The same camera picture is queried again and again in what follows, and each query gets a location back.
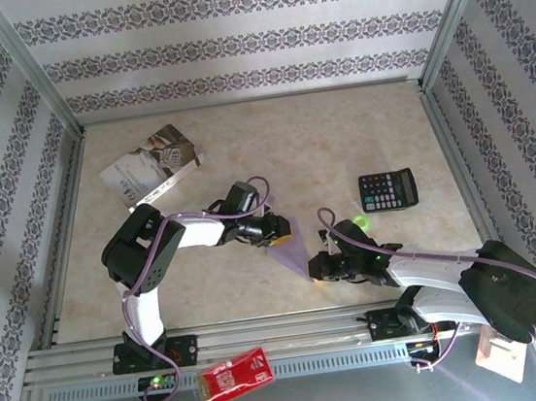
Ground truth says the black calculator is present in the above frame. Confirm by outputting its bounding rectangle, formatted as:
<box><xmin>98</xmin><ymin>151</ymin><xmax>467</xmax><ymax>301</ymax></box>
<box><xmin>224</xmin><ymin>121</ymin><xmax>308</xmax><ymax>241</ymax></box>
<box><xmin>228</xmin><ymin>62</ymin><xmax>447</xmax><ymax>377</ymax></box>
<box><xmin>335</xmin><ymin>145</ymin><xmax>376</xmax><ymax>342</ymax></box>
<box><xmin>356</xmin><ymin>166</ymin><xmax>420</xmax><ymax>217</ymax></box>

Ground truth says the white photo-cover book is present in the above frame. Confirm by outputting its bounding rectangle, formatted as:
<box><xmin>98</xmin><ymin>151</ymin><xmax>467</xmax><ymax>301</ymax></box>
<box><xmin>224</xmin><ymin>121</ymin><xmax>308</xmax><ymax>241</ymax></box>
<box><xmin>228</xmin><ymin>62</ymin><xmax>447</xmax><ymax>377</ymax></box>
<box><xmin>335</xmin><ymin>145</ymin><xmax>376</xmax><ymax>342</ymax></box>
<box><xmin>92</xmin><ymin>118</ymin><xmax>213</xmax><ymax>217</ymax></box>

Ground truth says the red packet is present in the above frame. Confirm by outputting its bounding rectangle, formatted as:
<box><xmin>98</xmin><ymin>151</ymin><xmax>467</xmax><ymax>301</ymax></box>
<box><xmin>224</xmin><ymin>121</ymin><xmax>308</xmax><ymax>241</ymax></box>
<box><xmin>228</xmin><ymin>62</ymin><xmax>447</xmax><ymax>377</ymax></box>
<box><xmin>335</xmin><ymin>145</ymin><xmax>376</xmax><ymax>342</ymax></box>
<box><xmin>191</xmin><ymin>345</ymin><xmax>279</xmax><ymax>401</ymax></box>

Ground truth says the pink blister package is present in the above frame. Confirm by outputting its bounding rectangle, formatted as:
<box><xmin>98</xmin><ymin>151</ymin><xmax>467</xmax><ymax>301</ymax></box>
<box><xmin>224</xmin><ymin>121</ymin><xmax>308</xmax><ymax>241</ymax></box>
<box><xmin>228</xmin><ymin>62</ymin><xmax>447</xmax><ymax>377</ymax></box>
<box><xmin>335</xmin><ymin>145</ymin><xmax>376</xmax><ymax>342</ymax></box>
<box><xmin>470</xmin><ymin>322</ymin><xmax>532</xmax><ymax>389</ymax></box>

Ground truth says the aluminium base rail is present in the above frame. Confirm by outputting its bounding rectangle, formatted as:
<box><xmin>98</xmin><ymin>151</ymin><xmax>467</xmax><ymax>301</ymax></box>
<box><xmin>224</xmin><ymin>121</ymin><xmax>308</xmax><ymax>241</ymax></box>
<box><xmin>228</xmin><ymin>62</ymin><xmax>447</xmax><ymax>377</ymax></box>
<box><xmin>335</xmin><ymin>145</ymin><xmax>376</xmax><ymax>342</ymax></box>
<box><xmin>18</xmin><ymin>282</ymin><xmax>536</xmax><ymax>390</ymax></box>

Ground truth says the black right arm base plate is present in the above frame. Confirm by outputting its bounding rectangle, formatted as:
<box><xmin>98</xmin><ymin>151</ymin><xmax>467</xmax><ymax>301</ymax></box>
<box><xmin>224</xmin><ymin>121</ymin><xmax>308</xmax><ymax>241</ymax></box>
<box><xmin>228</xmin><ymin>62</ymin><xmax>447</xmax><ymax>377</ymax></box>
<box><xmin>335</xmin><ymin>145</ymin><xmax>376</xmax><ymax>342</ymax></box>
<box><xmin>365</xmin><ymin>302</ymin><xmax>438</xmax><ymax>345</ymax></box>

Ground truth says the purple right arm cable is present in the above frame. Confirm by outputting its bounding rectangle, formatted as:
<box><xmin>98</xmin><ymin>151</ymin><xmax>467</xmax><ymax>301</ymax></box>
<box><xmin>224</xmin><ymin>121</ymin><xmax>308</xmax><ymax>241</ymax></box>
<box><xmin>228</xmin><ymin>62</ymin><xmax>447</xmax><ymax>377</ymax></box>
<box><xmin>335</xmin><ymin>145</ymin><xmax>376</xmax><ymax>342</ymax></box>
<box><xmin>315</xmin><ymin>181</ymin><xmax>536</xmax><ymax>384</ymax></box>

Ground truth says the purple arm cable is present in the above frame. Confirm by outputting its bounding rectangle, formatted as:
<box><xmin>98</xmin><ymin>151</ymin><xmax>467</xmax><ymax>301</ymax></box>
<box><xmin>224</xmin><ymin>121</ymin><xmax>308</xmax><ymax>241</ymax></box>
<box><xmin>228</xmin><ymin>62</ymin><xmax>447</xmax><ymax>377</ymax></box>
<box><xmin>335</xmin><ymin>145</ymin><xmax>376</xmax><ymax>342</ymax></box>
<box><xmin>107</xmin><ymin>174</ymin><xmax>300</xmax><ymax>401</ymax></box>
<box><xmin>315</xmin><ymin>181</ymin><xmax>536</xmax><ymax>384</ymax></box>

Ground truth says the perforated metal cable tray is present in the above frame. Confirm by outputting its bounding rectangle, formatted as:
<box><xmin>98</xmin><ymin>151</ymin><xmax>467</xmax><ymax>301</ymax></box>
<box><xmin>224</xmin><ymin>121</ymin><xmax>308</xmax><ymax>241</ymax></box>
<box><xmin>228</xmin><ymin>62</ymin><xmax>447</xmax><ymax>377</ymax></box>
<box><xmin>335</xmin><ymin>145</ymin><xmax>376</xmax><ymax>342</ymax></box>
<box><xmin>44</xmin><ymin>341</ymin><xmax>416</xmax><ymax>401</ymax></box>

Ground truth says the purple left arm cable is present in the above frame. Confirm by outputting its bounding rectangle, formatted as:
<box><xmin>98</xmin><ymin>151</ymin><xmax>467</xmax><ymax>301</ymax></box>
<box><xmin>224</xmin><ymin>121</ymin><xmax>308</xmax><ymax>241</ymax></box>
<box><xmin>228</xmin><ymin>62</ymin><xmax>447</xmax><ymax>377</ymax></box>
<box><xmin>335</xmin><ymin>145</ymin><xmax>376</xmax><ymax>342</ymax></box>
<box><xmin>107</xmin><ymin>174</ymin><xmax>300</xmax><ymax>401</ymax></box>

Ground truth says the aluminium rear rail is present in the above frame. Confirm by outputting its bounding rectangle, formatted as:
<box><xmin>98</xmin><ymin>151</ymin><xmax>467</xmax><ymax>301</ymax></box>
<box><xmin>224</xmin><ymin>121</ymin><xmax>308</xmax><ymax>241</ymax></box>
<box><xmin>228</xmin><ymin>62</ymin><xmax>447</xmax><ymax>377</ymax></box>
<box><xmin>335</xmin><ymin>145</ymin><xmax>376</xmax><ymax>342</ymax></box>
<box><xmin>75</xmin><ymin>72</ymin><xmax>425</xmax><ymax>129</ymax></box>

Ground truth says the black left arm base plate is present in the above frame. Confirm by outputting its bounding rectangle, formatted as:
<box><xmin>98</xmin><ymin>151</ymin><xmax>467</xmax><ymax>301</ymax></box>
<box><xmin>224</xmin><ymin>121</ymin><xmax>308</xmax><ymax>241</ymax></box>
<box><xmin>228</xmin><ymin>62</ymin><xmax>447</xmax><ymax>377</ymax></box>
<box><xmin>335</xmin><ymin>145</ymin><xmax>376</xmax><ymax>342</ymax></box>
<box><xmin>109</xmin><ymin>332</ymin><xmax>203</xmax><ymax>378</ymax></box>

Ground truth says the aluminium side rail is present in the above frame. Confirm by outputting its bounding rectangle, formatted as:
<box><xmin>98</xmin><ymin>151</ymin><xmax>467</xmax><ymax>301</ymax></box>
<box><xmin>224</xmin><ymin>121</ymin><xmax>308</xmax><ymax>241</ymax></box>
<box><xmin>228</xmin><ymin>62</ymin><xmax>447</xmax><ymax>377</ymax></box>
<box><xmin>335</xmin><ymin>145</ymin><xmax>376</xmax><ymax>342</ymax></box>
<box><xmin>14</xmin><ymin>129</ymin><xmax>114</xmax><ymax>351</ymax></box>
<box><xmin>417</xmin><ymin>74</ymin><xmax>523</xmax><ymax>296</ymax></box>

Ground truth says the aluminium frame post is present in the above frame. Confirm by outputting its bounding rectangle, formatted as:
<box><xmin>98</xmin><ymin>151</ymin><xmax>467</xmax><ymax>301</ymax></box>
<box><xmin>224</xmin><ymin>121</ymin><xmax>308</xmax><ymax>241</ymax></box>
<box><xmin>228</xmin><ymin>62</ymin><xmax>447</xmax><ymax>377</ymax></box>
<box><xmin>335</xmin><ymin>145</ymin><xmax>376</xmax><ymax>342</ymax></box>
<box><xmin>408</xmin><ymin>0</ymin><xmax>510</xmax><ymax>91</ymax></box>
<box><xmin>0</xmin><ymin>0</ymin><xmax>85</xmax><ymax>148</ymax></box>

